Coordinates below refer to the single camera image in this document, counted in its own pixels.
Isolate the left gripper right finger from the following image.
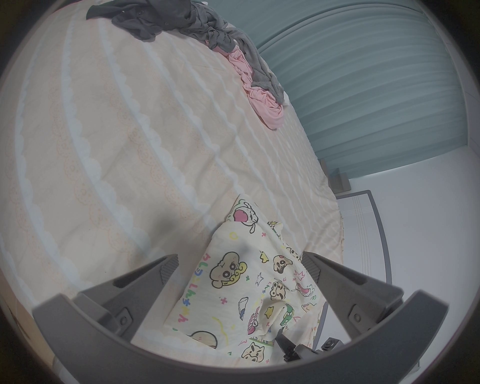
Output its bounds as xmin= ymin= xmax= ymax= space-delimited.
xmin=302 ymin=252 xmax=405 ymax=340

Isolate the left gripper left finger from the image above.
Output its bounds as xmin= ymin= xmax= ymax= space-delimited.
xmin=77 ymin=254 xmax=180 ymax=338

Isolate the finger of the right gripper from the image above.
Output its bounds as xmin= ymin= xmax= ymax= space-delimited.
xmin=275 ymin=330 xmax=298 ymax=364

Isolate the bed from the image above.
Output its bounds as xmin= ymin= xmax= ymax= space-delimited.
xmin=0 ymin=0 xmax=392 ymax=366

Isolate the grey bedside table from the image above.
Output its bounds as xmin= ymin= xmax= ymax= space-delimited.
xmin=319 ymin=159 xmax=352 ymax=194

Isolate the pile of clothes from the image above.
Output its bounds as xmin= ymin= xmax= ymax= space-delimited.
xmin=86 ymin=0 xmax=290 ymax=130

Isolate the blue-green curtain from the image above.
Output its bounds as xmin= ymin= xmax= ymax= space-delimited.
xmin=217 ymin=0 xmax=406 ymax=51
xmin=258 ymin=3 xmax=471 ymax=181

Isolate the white printed pyjama top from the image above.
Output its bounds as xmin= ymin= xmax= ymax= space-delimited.
xmin=165 ymin=194 xmax=331 ymax=366

